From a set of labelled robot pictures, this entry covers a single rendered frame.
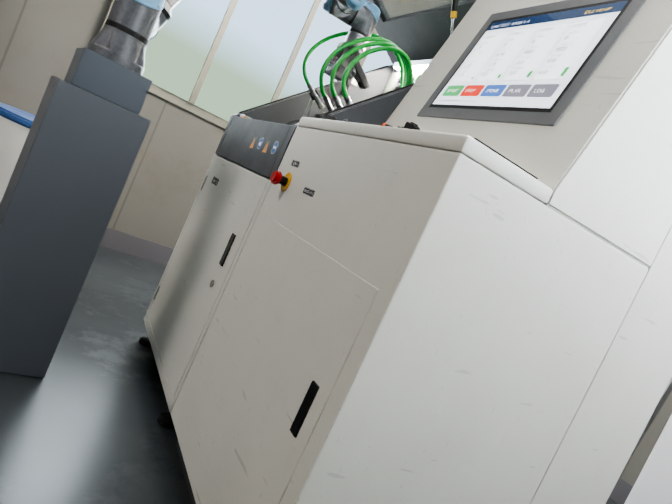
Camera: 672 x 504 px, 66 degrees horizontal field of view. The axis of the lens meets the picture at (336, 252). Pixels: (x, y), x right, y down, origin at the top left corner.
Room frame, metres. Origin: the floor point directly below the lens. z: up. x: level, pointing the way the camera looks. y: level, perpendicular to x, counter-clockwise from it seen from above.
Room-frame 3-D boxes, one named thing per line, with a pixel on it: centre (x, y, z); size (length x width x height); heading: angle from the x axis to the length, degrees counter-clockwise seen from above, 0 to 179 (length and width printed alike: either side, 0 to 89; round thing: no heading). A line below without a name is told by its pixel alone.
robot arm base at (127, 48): (1.46, 0.78, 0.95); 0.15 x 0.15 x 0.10
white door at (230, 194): (1.73, 0.41, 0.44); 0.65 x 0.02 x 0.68; 30
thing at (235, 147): (1.73, 0.39, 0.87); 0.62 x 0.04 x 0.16; 30
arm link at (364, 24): (1.82, 0.24, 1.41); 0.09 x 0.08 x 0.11; 112
